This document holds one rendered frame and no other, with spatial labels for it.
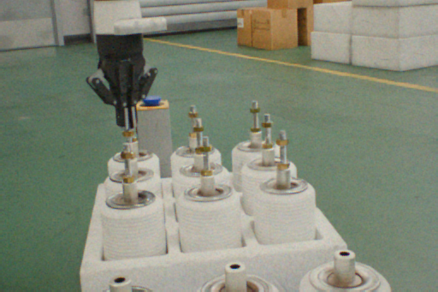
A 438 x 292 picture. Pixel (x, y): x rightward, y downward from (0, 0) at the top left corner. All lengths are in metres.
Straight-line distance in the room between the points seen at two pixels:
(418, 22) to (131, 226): 2.96
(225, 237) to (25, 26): 5.33
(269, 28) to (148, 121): 3.55
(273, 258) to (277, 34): 3.94
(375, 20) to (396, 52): 0.24
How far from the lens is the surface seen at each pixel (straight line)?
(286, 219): 0.93
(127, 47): 0.97
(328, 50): 4.06
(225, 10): 6.82
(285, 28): 4.82
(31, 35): 6.16
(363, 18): 3.79
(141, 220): 0.90
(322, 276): 0.69
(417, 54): 3.70
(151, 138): 1.30
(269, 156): 1.05
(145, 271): 0.90
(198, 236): 0.92
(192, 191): 0.95
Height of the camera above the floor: 0.57
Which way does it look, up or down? 14 degrees down
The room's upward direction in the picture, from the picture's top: 3 degrees counter-clockwise
